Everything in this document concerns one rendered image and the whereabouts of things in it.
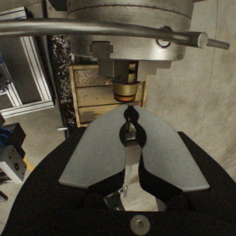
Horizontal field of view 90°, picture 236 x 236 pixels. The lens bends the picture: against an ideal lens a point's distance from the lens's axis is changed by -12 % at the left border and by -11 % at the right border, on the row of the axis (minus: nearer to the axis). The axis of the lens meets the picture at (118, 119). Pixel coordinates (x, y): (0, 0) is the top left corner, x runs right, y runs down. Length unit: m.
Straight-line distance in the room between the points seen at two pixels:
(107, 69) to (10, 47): 1.15
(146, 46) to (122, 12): 0.07
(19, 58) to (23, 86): 0.24
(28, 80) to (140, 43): 1.21
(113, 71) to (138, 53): 0.07
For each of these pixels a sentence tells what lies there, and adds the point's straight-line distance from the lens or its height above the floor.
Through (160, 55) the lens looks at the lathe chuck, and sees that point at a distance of 0.29.
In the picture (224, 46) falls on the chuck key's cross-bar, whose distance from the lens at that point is 0.30.
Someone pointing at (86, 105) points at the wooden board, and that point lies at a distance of 0.66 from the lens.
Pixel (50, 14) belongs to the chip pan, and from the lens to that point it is 0.96.
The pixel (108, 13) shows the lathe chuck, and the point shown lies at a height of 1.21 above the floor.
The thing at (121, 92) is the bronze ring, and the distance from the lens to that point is 0.41.
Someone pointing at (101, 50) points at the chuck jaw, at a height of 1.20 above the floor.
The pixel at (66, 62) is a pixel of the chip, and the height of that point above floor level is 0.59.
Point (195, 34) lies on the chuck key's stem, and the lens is 0.23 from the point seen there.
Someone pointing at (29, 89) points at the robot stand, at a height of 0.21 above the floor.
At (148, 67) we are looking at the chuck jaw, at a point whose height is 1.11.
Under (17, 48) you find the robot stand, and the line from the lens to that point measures 1.36.
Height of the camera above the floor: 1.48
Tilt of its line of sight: 54 degrees down
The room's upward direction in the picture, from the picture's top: 152 degrees clockwise
